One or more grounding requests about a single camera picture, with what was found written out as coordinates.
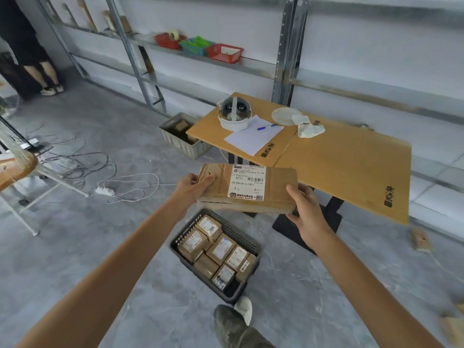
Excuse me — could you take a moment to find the round beige paper disc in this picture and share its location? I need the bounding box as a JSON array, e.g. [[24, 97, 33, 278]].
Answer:
[[271, 107, 304, 127]]

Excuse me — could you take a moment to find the green and blue plastic basket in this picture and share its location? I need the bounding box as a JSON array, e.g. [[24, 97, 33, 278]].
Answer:
[[179, 36, 215, 57]]

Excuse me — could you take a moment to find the crumpled white tissue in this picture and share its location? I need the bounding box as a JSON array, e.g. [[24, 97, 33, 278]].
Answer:
[[293, 114, 326, 139]]

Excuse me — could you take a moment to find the small cardboard box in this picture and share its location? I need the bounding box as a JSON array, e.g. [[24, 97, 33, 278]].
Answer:
[[410, 228, 432, 254], [440, 304, 464, 345]]

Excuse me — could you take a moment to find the pile of small cardboard boxes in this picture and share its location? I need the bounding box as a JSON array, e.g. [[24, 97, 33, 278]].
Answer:
[[177, 215, 258, 292]]

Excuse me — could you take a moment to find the black table base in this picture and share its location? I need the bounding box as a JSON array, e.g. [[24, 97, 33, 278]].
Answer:
[[228, 150, 344, 256]]

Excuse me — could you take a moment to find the dark grey plastic basket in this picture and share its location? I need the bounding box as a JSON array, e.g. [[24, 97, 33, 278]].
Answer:
[[169, 209, 262, 305]]

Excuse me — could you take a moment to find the person's leg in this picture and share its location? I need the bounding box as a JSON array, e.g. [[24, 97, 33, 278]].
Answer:
[[213, 304, 277, 348]]

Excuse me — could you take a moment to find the person's right forearm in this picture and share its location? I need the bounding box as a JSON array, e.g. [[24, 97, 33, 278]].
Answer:
[[310, 232, 447, 348]]

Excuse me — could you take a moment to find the large brown cardboard sheet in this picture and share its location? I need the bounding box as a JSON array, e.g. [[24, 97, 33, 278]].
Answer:
[[186, 92, 413, 225]]

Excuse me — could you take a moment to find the white paper sheet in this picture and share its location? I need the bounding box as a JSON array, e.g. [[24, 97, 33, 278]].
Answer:
[[224, 115, 285, 156]]

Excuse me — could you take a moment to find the person's left hand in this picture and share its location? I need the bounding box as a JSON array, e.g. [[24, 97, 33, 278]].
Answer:
[[170, 173, 217, 211]]

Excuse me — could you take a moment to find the white headset with dark visor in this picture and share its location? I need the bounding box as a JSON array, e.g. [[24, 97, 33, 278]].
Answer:
[[217, 96, 254, 132]]

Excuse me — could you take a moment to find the row of cardboard pieces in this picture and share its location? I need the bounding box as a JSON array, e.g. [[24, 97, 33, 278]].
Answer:
[[45, 0, 133, 36]]

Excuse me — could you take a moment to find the white shoe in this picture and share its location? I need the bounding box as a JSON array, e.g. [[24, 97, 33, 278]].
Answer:
[[233, 296, 253, 326]]

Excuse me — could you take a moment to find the tangle of cables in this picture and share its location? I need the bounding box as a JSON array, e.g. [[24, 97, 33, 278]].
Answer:
[[22, 127, 178, 205]]

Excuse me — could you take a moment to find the grey plastic crate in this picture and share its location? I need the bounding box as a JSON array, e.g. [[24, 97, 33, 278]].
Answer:
[[158, 112, 211, 160]]

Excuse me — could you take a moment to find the person's right hand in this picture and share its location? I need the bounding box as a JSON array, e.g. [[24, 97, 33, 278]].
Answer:
[[285, 183, 336, 251]]

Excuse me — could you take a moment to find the wooden stool seat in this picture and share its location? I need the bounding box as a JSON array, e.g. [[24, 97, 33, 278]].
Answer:
[[0, 150, 39, 193]]

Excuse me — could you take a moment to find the red plastic basket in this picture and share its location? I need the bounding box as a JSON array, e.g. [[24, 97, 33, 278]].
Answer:
[[154, 32, 186, 51], [205, 43, 244, 64]]

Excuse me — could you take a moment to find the person's left forearm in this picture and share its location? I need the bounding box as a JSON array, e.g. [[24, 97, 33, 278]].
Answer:
[[16, 198, 189, 348]]

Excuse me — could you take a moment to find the metal shelf rack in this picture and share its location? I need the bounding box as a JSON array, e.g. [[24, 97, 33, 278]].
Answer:
[[34, 0, 464, 194]]

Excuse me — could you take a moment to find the cardboard parcel white label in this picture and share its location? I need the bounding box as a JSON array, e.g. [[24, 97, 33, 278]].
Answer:
[[196, 163, 299, 214]]

